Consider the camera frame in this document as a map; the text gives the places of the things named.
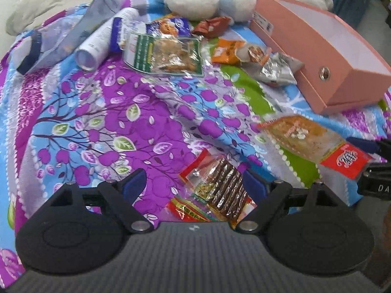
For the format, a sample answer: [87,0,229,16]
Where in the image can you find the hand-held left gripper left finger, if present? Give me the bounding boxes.
[46,168,155,233]

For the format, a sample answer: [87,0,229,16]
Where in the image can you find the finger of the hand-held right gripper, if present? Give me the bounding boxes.
[346,137,391,163]

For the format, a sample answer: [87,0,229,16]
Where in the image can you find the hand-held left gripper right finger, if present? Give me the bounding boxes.
[234,168,340,233]

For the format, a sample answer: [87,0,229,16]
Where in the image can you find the red clear packet brown snacks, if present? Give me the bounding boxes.
[166,149,261,224]

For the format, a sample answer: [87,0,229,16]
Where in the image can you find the long orange red snack packet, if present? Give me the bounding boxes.
[256,114,375,181]

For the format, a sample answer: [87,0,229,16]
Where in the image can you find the pink cardboard box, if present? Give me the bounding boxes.
[248,0,391,115]

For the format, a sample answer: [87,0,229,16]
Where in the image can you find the blue and white snack packet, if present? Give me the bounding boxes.
[146,16,192,38]

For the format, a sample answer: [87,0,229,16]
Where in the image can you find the floral bed sheet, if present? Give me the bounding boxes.
[0,0,391,283]

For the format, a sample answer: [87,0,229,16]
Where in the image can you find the red and silver snack packet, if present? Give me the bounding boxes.
[244,46,305,86]

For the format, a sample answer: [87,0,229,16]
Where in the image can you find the clear-window snack packet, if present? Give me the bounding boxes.
[123,32,205,77]

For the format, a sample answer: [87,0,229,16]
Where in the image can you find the white cylindrical tube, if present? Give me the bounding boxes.
[75,7,140,71]

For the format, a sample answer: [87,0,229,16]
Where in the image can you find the grey-blue plastic bag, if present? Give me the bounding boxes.
[18,0,123,75]

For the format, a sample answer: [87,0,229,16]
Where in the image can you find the small red-brown snack packet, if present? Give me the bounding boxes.
[192,15,232,39]

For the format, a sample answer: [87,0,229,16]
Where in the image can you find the white and blue plush toy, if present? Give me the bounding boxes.
[155,0,258,24]

